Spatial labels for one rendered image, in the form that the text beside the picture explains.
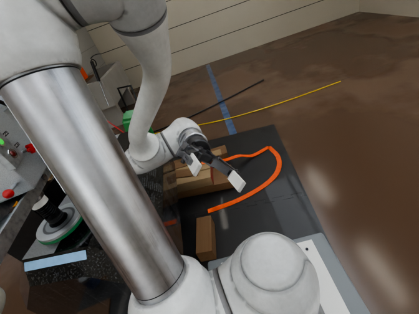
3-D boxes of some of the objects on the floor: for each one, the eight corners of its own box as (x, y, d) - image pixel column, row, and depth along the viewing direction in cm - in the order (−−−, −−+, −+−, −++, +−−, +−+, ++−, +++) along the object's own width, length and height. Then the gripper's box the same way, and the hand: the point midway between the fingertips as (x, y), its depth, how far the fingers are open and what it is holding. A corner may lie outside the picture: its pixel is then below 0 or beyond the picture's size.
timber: (216, 259, 160) (212, 250, 153) (201, 261, 162) (195, 253, 155) (214, 223, 184) (210, 215, 177) (201, 226, 186) (196, 218, 179)
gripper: (220, 168, 79) (250, 204, 60) (154, 141, 66) (168, 177, 48) (231, 150, 77) (265, 182, 59) (166, 119, 65) (184, 147, 47)
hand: (219, 177), depth 54 cm, fingers open, 13 cm apart
